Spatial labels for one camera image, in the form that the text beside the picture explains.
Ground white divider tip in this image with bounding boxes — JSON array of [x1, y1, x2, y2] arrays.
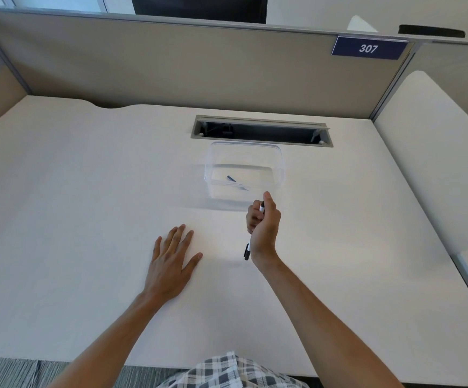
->
[[346, 15, 380, 33]]

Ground blue number sign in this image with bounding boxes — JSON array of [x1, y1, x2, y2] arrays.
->
[[330, 35, 409, 61]]

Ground person's right hand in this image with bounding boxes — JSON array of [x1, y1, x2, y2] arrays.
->
[[245, 191, 282, 271]]

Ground black chair back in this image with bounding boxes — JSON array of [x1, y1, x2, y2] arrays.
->
[[398, 24, 466, 38]]

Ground glass door with metal frame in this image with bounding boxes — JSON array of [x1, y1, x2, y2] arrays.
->
[[0, 0, 136, 15]]

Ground white pen with black cap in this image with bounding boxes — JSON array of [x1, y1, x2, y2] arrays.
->
[[243, 200, 266, 261]]

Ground clear plastic container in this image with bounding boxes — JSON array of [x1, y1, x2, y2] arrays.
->
[[204, 141, 286, 211]]

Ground plaid shorts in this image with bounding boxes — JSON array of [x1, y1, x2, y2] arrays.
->
[[157, 351, 312, 388]]

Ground old pen refill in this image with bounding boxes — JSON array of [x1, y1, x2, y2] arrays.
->
[[226, 175, 250, 192]]

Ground white rounded side divider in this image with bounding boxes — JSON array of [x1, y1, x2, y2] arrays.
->
[[373, 70, 468, 255]]

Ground beige neighbouring partition panel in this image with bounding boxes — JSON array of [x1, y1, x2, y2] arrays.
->
[[403, 40, 468, 129]]

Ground person's right forearm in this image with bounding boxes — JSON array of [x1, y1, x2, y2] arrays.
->
[[252, 254, 404, 388]]

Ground black monitor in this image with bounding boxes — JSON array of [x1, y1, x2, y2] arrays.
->
[[130, 0, 268, 25]]

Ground person's left hand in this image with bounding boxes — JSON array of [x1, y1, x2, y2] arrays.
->
[[143, 224, 204, 306]]

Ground person's left forearm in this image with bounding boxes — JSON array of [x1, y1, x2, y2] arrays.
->
[[48, 293, 166, 388]]

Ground grey desk cable tray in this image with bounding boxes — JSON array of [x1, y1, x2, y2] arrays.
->
[[191, 114, 335, 148]]

